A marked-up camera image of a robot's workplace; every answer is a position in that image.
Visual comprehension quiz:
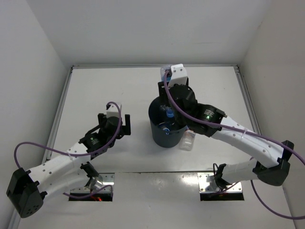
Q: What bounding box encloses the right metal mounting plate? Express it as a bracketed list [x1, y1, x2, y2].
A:
[197, 172, 243, 194]

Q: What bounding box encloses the right aluminium frame rail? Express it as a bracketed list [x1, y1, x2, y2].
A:
[233, 64, 298, 229]

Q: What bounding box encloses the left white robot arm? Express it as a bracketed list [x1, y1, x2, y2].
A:
[6, 114, 131, 219]

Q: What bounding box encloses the blue label Pocari bottle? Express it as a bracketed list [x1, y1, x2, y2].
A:
[157, 121, 179, 135]

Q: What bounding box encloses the dark grey plastic bin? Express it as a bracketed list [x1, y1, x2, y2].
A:
[148, 97, 186, 148]

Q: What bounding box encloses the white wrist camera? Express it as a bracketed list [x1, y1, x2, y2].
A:
[168, 64, 188, 87]
[106, 102, 119, 118]

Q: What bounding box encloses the left aluminium frame rail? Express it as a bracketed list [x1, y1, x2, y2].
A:
[7, 64, 73, 229]

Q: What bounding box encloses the aluminium frame rail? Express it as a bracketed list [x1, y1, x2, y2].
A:
[233, 64, 298, 229]
[7, 64, 73, 229]

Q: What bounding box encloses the orange label clear bottle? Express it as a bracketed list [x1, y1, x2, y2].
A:
[179, 129, 196, 151]

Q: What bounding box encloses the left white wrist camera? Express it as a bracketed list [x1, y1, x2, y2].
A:
[106, 102, 119, 118]

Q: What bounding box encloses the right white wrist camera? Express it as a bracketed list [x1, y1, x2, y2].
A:
[168, 64, 188, 87]

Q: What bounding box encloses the metal mounting plate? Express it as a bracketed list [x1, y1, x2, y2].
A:
[70, 173, 115, 195]
[197, 172, 243, 194]

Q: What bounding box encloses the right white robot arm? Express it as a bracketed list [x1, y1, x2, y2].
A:
[158, 76, 294, 189]

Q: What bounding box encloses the clear bottle white cap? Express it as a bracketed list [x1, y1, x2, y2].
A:
[159, 105, 174, 119]

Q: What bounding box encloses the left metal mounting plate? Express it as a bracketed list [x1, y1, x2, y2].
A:
[70, 173, 115, 195]

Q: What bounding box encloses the blue cap clear bottle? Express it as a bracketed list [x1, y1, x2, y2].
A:
[160, 65, 178, 120]

